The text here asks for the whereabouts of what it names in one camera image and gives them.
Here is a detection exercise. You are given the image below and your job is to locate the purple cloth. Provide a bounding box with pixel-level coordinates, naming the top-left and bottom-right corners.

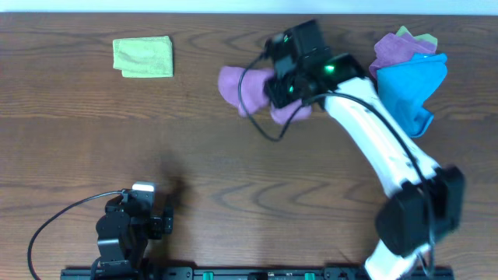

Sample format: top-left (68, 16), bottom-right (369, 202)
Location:
top-left (218, 66), bottom-right (302, 125)
top-left (369, 33), bottom-right (437, 79)

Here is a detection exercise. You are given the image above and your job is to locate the light green cloth in pile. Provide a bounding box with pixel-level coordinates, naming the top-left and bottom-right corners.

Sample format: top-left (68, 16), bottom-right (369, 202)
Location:
top-left (395, 26), bottom-right (438, 47)

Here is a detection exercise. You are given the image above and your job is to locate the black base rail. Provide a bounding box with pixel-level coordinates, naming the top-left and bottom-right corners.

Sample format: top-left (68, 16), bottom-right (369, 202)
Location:
top-left (60, 266), bottom-right (455, 280)

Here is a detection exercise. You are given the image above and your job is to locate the blue cloth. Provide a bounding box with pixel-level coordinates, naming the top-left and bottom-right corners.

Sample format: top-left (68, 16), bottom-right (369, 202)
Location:
top-left (377, 53), bottom-right (447, 138)

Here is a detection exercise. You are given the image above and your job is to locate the folded green cloth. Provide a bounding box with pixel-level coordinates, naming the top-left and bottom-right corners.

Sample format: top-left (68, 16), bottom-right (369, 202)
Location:
top-left (113, 36), bottom-right (174, 79)

